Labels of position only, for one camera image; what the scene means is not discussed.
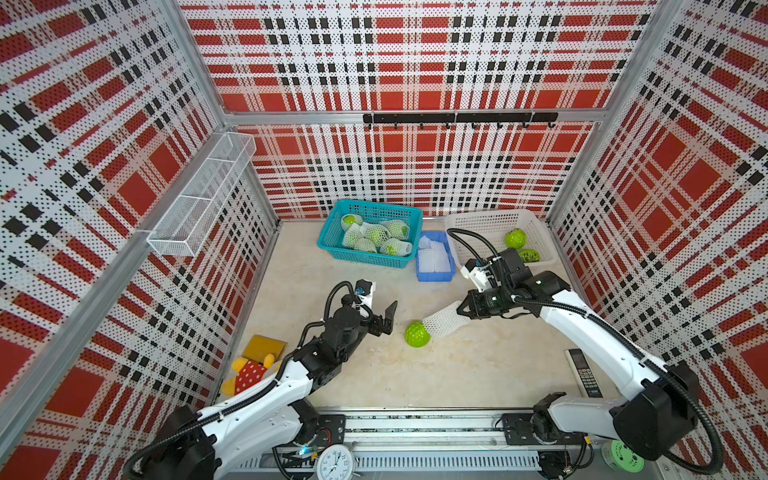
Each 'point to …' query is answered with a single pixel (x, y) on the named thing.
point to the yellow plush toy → (259, 354)
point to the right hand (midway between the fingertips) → (464, 312)
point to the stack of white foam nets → (432, 256)
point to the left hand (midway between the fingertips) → (384, 297)
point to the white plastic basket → (522, 230)
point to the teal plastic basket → (331, 233)
